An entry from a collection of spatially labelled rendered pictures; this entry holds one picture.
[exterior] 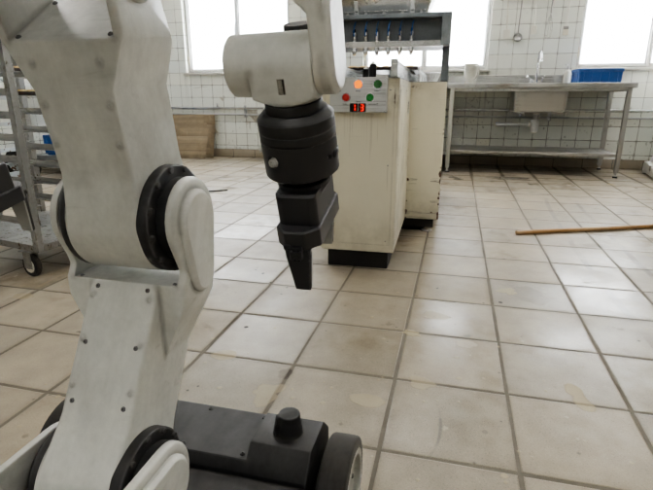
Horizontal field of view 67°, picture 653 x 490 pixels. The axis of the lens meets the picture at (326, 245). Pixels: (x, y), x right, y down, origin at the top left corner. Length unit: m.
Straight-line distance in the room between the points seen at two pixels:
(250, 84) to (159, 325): 0.34
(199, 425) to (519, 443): 0.73
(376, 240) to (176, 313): 1.63
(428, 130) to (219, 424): 2.17
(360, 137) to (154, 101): 1.56
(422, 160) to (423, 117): 0.24
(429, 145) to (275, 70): 2.33
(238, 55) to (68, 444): 0.51
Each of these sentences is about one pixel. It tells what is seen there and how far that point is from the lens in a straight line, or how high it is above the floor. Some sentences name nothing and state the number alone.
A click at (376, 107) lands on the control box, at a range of 2.11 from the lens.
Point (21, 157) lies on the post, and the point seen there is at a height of 0.53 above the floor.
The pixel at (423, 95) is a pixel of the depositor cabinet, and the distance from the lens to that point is 2.82.
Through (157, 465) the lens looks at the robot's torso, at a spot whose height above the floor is 0.33.
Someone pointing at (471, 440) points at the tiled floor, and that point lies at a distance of 1.27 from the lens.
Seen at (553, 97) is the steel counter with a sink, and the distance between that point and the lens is 5.48.
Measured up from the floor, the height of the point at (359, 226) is 0.20.
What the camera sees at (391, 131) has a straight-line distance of 2.14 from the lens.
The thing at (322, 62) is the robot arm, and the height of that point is 0.80.
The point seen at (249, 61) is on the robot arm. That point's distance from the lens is 0.54.
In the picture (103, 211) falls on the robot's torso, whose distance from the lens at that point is 0.66.
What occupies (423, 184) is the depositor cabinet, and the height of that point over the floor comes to 0.29.
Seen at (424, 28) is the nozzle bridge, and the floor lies 1.11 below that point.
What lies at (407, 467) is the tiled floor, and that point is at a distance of 1.17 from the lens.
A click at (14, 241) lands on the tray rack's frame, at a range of 2.58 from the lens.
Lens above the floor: 0.77
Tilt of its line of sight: 17 degrees down
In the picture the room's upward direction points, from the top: straight up
